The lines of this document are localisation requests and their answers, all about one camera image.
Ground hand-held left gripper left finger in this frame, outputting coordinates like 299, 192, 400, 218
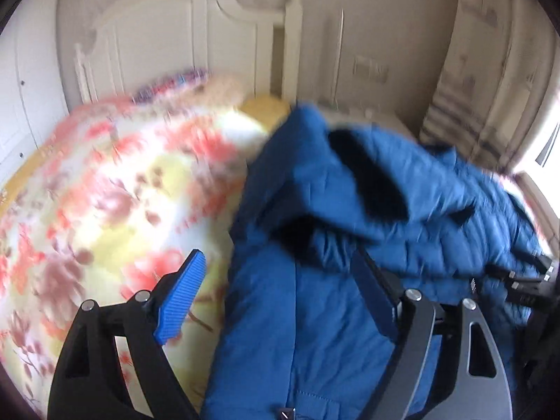
47, 249, 207, 420

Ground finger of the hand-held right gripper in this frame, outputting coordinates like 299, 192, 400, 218
485, 264, 553, 312
531, 251, 560, 274

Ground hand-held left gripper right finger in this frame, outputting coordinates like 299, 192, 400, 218
352, 247, 513, 420

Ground blue padded jacket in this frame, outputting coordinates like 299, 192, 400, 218
202, 104, 553, 420

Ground floral quilt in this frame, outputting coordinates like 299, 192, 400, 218
0, 92, 274, 420

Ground white nightstand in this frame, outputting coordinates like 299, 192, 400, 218
324, 104, 421, 141

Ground yellow pillow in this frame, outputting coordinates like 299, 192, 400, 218
238, 94, 295, 135

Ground yellow bedsheet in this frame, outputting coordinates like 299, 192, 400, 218
0, 142, 55, 204

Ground striped beige curtain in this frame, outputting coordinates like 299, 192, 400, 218
419, 0, 553, 172

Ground peach pillow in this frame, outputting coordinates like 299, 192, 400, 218
192, 74, 246, 106

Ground patterned blue red pillow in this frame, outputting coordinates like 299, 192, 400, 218
131, 68, 215, 102

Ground white bed headboard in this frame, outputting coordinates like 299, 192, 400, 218
73, 0, 303, 106

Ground white wardrobe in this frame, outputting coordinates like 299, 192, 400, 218
0, 0, 71, 184

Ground white wall socket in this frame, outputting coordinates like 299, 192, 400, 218
352, 55, 390, 85

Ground white cable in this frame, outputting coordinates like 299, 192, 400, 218
323, 8, 345, 111

